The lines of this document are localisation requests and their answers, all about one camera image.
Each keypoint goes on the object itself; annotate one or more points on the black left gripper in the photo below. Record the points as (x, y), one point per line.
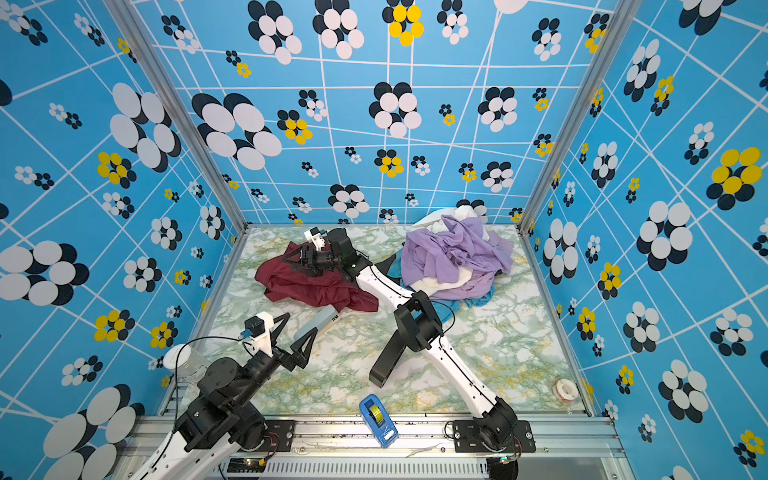
(296, 358)

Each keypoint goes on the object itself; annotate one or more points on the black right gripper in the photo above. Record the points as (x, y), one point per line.
(308, 257)

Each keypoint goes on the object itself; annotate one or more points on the maroon red cloth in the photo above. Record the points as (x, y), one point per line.
(282, 282)

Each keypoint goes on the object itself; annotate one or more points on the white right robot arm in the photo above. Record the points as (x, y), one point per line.
(419, 329)

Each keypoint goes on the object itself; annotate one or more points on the black dark cloth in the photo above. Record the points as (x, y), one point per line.
(390, 266)

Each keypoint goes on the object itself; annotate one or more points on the white cloth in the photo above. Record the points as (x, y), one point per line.
(459, 213)

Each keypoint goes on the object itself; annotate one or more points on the lavender purple cloth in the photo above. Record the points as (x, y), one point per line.
(447, 256)

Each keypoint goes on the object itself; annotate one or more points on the teal blue cloth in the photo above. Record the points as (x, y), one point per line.
(477, 291)

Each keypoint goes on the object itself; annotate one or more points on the grey rectangular case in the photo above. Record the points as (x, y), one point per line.
(320, 321)

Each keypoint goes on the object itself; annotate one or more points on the black rectangular box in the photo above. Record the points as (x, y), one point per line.
(387, 360)

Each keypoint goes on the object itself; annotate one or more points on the clear jar white lid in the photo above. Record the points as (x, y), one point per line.
(185, 364)

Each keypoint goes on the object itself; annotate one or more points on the blue tape dispenser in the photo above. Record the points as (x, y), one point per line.
(378, 420)

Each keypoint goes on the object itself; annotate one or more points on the white tape roll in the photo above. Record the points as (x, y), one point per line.
(566, 390)

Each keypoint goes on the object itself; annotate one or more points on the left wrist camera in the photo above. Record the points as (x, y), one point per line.
(254, 327)

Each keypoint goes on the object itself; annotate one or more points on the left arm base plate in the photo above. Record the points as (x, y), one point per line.
(278, 436)

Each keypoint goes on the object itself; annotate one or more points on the aluminium front rail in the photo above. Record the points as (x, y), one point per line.
(558, 445)

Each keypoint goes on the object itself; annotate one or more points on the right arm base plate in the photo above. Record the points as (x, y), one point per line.
(469, 437)

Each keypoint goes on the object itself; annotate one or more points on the aluminium frame post left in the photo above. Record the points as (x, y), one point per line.
(128, 22)

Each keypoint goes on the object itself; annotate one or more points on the aluminium frame post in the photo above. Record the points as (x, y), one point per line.
(619, 25)
(128, 22)

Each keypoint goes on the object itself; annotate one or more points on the aluminium frame post right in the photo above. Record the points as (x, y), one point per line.
(619, 25)

